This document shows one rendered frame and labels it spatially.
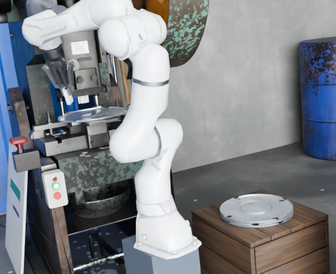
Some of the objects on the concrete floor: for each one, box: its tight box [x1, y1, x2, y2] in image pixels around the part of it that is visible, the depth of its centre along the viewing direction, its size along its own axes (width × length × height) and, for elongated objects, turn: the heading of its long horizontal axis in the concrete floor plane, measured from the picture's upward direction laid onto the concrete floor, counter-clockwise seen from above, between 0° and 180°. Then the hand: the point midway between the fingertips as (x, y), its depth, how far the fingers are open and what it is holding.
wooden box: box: [191, 189, 330, 274], centre depth 198 cm, size 40×38×35 cm
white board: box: [5, 142, 28, 274], centre depth 247 cm, size 14×50×59 cm, turn 50°
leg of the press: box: [6, 87, 74, 274], centre depth 227 cm, size 92×12×90 cm, turn 49°
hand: (67, 95), depth 188 cm, fingers closed
